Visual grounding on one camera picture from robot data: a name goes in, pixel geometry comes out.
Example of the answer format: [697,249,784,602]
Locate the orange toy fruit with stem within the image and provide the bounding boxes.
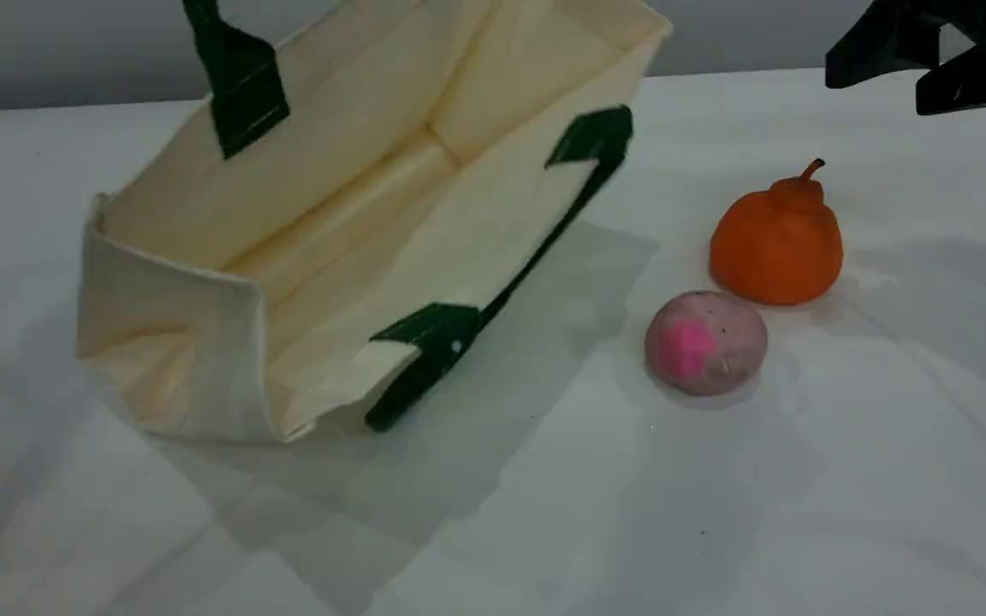
[709,157,846,308]

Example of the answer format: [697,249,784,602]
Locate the pink toy peach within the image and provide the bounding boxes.
[644,289,770,398]

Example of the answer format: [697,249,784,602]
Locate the white canvas bag green handles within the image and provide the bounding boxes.
[75,0,674,445]

